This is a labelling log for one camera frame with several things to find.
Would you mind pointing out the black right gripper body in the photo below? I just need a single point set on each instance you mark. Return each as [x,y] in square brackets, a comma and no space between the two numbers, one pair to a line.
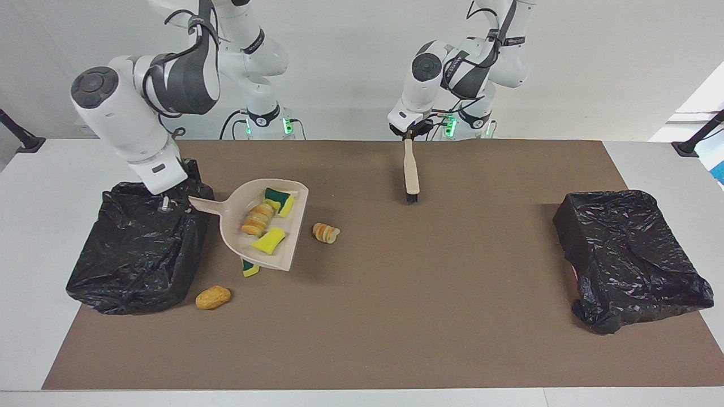
[191,175]

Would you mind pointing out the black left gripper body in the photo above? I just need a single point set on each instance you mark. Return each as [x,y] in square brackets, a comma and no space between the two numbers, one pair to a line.
[418,131]

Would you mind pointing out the beige hand brush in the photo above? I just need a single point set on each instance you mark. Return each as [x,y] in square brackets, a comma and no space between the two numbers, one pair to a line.
[412,172]

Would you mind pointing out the beige plastic dustpan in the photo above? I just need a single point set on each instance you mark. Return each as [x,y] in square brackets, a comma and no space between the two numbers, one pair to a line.
[232,226]

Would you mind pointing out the orange striped croissant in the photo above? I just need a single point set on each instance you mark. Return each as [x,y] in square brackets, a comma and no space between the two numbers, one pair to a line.
[257,220]

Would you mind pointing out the green and yellow sponge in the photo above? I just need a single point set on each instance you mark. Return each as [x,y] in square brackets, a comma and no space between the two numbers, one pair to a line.
[249,270]
[278,199]

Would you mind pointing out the plain yellow sponge piece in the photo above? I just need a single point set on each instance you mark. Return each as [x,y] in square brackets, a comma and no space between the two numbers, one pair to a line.
[268,242]

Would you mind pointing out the peanut shaped bread roll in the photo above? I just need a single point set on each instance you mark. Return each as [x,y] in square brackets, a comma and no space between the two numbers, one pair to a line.
[213,297]

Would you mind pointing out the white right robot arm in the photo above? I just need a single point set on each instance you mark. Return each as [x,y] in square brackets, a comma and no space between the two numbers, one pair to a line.
[113,118]

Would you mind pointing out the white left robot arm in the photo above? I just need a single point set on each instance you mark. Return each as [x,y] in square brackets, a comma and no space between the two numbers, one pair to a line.
[424,85]

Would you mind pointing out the black bag lined bin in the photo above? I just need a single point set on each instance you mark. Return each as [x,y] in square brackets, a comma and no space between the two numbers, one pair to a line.
[628,260]
[136,254]

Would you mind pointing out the small striped croissant piece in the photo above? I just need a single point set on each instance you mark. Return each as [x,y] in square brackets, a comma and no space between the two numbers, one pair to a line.
[326,233]

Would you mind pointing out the black clamp stand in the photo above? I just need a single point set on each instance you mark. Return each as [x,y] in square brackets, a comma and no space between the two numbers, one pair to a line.
[693,144]
[25,142]

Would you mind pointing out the brown table mat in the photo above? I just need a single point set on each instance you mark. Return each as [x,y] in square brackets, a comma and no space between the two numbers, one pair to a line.
[396,339]

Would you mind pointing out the blue object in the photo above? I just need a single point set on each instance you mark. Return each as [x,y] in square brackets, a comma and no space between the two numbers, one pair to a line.
[719,172]

